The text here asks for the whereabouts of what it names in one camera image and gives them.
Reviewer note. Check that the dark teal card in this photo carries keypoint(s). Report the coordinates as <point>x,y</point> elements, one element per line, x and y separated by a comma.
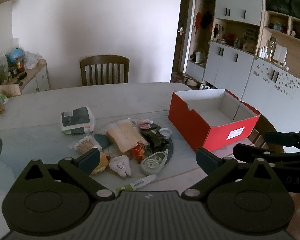
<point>102,141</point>

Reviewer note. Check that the grey white tissue pack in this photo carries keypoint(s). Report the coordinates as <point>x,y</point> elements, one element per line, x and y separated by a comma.
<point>77,120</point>

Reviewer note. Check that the clear plastic bag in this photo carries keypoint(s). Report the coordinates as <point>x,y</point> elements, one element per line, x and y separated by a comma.
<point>32,58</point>

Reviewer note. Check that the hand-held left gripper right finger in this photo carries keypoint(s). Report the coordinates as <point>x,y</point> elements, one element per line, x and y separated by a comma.
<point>205,160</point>

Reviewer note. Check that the red cardboard box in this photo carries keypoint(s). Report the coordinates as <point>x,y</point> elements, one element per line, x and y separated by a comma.
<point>190,122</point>

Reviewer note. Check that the pink snack packet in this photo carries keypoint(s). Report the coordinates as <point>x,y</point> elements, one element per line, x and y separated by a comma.
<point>143,124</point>

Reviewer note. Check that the light wooden sideboard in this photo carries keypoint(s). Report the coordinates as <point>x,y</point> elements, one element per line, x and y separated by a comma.
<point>37,77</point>

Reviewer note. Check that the tan block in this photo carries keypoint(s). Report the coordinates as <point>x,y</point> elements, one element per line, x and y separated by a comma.
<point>126,137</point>

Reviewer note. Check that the row of glass jars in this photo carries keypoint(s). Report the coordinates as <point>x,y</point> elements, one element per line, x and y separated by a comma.
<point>275,52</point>

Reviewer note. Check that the row of shoes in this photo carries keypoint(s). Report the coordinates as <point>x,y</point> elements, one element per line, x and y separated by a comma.
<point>205,87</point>

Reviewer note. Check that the red hanging decoration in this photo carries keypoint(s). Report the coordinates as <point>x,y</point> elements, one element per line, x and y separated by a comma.
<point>204,21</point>

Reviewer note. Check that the grey bag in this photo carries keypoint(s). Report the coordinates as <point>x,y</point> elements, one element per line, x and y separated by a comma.
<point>199,57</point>

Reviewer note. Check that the small round white tin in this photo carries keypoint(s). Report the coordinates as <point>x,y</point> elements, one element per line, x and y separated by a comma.
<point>165,133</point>

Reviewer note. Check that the small red toy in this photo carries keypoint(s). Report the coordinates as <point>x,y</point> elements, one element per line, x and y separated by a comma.
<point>137,151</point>

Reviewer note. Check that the wooden slat-back chair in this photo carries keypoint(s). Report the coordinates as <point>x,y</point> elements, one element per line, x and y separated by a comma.
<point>103,61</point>

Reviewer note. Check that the yellow plush toy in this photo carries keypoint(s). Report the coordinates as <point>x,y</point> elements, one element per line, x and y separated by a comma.
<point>103,161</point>

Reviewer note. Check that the grey correction tape dispenser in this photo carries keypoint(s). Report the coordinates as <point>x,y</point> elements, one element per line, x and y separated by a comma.
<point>152,163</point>

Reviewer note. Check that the blue globe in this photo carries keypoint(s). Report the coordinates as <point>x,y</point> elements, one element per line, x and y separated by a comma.
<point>15,54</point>

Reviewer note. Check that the white tooth plush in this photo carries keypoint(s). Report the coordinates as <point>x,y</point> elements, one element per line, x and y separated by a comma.
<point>121,166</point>

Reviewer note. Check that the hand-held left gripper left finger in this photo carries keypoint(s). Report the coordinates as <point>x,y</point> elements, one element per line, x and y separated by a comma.
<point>90,160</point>

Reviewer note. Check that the bag of cotton swabs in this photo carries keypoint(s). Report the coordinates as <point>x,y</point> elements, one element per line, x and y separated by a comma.
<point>86,145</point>

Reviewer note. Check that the grey wall cabinet unit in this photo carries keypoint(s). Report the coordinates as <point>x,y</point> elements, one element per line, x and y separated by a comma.
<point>230,67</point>

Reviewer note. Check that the dark green packet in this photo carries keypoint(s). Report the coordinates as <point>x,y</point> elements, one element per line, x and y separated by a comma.
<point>152,137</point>

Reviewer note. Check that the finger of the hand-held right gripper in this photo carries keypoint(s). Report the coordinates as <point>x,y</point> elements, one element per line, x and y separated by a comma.
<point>285,138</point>
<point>245,152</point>

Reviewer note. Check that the brown door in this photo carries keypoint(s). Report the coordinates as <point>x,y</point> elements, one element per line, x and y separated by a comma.
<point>183,17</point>

